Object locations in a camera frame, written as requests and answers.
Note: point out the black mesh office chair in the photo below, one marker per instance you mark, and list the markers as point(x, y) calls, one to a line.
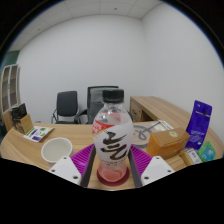
point(83, 116)

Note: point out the flat round red coaster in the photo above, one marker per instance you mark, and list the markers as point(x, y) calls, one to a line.
point(113, 183)

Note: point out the wooden side desk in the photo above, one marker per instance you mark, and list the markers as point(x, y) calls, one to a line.
point(160, 108)

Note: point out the black box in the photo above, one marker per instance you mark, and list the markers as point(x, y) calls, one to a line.
point(18, 111)

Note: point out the wooden shelf cabinet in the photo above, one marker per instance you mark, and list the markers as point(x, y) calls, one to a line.
point(10, 90)

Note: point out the purple pouch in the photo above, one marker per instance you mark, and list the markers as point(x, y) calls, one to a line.
point(198, 125)

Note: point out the orange cardboard box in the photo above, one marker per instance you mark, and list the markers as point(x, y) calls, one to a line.
point(166, 143)

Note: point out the black padded office chair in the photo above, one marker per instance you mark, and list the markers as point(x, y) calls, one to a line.
point(66, 103)

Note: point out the grey backpack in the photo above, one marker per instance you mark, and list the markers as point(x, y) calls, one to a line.
point(96, 106)

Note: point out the white green purple leaflet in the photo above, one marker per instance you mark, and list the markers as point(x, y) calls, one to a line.
point(38, 133)

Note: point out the clear bottle with white label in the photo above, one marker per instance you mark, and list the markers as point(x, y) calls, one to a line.
point(112, 140)

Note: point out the brown printed carton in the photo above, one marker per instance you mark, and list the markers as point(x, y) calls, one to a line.
point(25, 125)

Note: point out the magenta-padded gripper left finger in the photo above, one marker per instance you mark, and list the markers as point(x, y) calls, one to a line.
point(66, 168)

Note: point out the white speckled mug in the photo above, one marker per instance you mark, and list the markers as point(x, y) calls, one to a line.
point(56, 149)

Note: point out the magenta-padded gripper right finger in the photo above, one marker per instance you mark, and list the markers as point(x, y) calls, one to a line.
point(156, 168)

